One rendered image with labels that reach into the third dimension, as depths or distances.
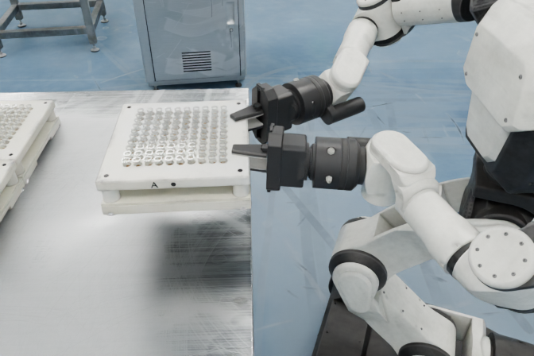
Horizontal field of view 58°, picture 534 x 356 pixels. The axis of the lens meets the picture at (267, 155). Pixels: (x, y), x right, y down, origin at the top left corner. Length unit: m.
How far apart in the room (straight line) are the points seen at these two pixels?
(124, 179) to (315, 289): 1.23
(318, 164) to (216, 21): 2.19
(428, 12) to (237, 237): 0.63
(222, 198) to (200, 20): 2.16
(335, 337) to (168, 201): 0.89
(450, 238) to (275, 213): 1.52
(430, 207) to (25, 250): 0.72
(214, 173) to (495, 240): 0.41
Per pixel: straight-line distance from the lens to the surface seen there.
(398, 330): 1.39
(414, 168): 0.76
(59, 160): 1.21
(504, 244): 0.66
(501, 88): 0.88
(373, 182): 0.82
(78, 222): 1.03
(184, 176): 0.78
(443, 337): 1.44
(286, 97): 0.93
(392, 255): 1.18
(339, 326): 1.59
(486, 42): 0.93
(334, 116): 0.99
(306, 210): 2.20
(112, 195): 0.82
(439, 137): 2.80
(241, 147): 0.82
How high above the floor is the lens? 1.50
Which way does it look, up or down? 37 degrees down
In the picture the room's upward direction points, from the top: straight up
